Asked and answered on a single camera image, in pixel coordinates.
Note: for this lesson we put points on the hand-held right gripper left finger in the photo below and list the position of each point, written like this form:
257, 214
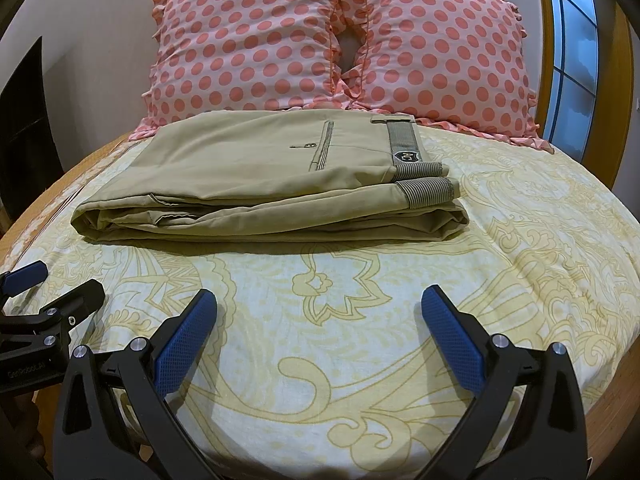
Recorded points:
182, 336

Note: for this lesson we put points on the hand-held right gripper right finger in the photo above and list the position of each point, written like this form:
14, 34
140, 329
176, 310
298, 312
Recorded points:
452, 336

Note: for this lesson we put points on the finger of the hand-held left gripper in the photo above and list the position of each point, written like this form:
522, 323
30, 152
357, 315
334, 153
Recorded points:
80, 298
22, 276

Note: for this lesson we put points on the khaki pants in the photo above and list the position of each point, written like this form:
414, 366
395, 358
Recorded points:
260, 175

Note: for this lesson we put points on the yellow floral bed sheet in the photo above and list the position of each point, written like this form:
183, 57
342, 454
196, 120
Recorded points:
350, 320

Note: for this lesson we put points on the dark cabinet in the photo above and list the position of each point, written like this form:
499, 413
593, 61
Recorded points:
25, 120

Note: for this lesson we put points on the pink polka dot pillow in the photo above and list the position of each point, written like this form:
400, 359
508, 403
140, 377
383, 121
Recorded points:
240, 45
440, 50

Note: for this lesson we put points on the wooden framed window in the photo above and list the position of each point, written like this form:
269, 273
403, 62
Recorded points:
570, 60

